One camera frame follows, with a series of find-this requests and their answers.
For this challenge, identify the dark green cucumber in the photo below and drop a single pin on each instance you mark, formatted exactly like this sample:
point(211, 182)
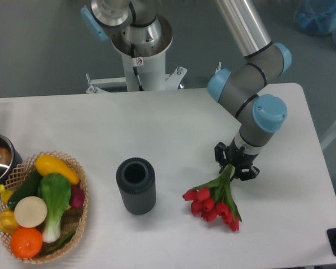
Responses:
point(28, 188)

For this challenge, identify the red tulip bouquet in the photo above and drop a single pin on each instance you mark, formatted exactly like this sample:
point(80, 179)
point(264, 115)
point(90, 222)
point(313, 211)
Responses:
point(214, 199)

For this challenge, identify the yellow squash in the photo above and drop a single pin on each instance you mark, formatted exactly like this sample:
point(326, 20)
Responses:
point(47, 164)

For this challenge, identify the yellow banana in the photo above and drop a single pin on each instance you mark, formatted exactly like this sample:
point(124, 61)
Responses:
point(5, 194)

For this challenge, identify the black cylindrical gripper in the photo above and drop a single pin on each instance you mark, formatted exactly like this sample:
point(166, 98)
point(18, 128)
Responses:
point(225, 155)

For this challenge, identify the blue plastic bag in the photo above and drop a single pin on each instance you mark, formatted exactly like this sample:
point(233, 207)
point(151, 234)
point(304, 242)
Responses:
point(317, 18)

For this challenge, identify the yellow bell pepper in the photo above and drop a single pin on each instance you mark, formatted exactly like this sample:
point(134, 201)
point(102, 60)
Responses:
point(8, 223)

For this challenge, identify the purple red onion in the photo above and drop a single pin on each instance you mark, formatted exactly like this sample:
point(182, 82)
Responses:
point(77, 197)

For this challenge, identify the cream round bun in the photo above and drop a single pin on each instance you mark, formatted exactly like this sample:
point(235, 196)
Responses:
point(30, 212)

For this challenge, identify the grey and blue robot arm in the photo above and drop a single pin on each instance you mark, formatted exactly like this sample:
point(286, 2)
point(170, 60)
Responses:
point(260, 116)

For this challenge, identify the orange fruit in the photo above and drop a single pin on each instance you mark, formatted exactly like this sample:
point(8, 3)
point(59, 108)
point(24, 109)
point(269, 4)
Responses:
point(26, 242)

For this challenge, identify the green chili pepper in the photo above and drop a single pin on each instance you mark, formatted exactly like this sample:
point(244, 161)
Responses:
point(59, 244)

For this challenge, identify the green bok choy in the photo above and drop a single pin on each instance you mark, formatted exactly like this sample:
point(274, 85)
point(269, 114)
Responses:
point(55, 190)

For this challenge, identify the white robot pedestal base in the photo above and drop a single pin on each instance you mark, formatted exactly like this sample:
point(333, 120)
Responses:
point(143, 53)

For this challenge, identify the dark grey ribbed vase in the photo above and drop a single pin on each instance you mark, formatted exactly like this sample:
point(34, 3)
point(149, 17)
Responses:
point(135, 178)

